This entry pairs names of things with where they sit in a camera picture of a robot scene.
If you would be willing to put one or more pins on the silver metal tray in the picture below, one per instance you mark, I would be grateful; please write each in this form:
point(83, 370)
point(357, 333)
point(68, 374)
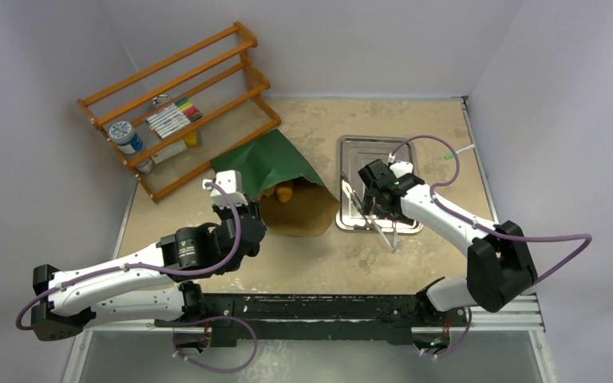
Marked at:
point(355, 152)

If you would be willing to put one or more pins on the yellow small bottle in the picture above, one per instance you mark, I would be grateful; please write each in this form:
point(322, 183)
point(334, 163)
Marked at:
point(191, 139)

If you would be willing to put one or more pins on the orange fake bread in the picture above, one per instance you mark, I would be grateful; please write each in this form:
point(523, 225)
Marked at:
point(284, 191)

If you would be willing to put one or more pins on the green white marker pen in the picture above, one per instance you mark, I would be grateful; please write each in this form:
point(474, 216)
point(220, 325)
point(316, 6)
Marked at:
point(459, 151)

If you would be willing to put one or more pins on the blue white jar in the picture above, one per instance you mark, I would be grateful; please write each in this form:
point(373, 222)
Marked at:
point(124, 136)

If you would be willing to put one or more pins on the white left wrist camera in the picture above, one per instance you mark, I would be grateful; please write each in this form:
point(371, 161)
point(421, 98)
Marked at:
point(226, 189)

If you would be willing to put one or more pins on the green brown paper bag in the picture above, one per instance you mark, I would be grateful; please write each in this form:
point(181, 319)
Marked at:
point(270, 159)

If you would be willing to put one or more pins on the white small box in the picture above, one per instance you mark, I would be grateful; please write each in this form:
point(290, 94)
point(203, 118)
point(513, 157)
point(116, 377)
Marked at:
point(169, 152)

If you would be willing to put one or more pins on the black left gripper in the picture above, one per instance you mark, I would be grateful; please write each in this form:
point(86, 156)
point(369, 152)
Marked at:
point(223, 211)

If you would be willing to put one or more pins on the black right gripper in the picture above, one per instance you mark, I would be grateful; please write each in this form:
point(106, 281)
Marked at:
point(372, 195)

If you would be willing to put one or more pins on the pack of coloured markers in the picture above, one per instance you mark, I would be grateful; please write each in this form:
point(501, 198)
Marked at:
point(173, 117)

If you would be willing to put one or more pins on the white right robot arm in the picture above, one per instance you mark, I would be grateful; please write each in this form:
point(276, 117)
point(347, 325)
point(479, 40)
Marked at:
point(499, 264)

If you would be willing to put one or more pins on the silver metal tongs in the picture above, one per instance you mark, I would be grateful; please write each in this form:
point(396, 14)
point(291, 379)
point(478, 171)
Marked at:
point(352, 218)

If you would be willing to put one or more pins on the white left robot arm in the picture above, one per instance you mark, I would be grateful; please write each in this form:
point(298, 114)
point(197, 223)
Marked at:
point(157, 282)

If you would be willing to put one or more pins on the small grey jar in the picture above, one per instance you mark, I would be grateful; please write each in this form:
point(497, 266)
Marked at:
point(145, 166)

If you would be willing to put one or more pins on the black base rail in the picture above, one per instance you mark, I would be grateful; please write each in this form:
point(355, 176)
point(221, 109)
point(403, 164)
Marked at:
point(397, 319)

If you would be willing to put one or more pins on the orange wooden shelf rack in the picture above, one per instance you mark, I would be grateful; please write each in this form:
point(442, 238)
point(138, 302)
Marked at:
point(177, 95)

